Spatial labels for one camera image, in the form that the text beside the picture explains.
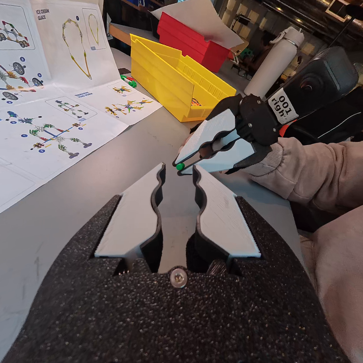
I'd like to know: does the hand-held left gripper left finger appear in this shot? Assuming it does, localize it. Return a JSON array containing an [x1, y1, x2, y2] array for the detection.
[[94, 164, 166, 271]]

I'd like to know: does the grey desk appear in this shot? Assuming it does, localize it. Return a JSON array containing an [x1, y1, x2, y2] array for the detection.
[[0, 48, 309, 363]]

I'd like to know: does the red storage bin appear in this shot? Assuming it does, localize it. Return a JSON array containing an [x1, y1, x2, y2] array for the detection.
[[157, 12, 232, 73]]

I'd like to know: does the fold-out toy instruction sheet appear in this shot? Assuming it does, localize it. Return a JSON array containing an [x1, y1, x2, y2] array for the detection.
[[0, 0, 163, 214]]

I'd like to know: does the white water bottle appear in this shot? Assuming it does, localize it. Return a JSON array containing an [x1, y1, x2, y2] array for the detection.
[[244, 26, 305, 97]]

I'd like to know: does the green red toy connector assembly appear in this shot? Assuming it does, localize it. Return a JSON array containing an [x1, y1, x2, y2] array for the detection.
[[120, 74, 138, 89]]

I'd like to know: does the yellow parts bin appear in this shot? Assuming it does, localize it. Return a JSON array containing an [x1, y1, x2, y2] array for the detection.
[[130, 34, 237, 123]]

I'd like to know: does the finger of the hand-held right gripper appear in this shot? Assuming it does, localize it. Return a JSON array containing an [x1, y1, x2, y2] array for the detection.
[[181, 139, 256, 175], [173, 109, 239, 166]]

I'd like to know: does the person's right forearm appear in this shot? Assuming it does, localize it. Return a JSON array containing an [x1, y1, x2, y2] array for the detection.
[[250, 136, 363, 214]]

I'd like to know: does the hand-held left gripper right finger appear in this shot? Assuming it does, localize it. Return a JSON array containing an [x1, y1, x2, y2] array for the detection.
[[187, 165, 262, 268]]

